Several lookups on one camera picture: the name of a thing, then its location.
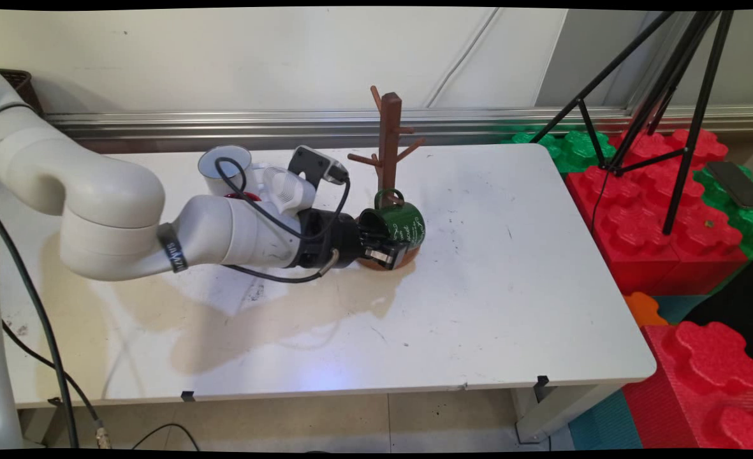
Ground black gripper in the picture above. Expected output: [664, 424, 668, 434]
[292, 208, 409, 272]

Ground dark green printed mug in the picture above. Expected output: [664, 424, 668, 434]
[358, 188, 427, 253]

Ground brown wooden mug tree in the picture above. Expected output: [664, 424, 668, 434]
[347, 85, 427, 272]

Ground white enamel mug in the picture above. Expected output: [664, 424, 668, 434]
[197, 144, 270, 199]

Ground green foam block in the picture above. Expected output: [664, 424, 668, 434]
[501, 127, 620, 175]
[694, 164, 753, 295]

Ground large red foam block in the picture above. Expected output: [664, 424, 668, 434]
[564, 127, 750, 298]

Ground orange foam piece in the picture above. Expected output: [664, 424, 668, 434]
[623, 292, 669, 328]

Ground teal foam mat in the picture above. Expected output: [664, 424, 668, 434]
[567, 389, 645, 451]

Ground black tripod stand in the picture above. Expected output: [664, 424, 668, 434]
[529, 10, 736, 237]

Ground red foam block with studs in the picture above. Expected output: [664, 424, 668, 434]
[622, 321, 753, 451]

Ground black smartphone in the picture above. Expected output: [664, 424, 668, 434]
[706, 161, 753, 210]

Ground dark brown basket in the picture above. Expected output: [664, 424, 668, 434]
[0, 68, 47, 120]

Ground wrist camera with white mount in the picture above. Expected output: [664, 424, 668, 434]
[260, 145, 351, 215]

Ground aluminium wall rail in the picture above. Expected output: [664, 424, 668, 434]
[43, 105, 753, 154]

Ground thin black tripod cable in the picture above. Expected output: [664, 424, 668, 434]
[591, 167, 610, 231]

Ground white table leg frame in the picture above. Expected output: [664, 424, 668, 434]
[510, 382, 625, 445]

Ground black floor cable loop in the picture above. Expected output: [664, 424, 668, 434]
[130, 422, 202, 451]

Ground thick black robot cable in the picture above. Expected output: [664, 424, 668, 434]
[0, 203, 113, 450]

